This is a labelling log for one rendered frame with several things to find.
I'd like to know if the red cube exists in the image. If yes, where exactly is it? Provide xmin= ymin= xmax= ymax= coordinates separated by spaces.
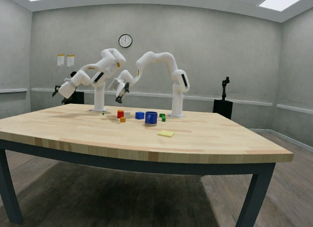
xmin=117 ymin=111 xmax=124 ymax=119

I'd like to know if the blue cube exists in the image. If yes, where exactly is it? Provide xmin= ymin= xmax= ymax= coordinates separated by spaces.
xmin=135 ymin=112 xmax=145 ymax=120

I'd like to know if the orange wooden cube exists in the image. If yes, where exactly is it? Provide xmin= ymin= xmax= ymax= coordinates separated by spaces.
xmin=120 ymin=117 xmax=126 ymax=123

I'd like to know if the dark blue mug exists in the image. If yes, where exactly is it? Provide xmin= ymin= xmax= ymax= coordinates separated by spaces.
xmin=145 ymin=111 xmax=157 ymax=127

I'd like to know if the pale yellow square tile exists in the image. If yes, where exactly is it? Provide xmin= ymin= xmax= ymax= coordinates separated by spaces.
xmin=157 ymin=130 xmax=175 ymax=137

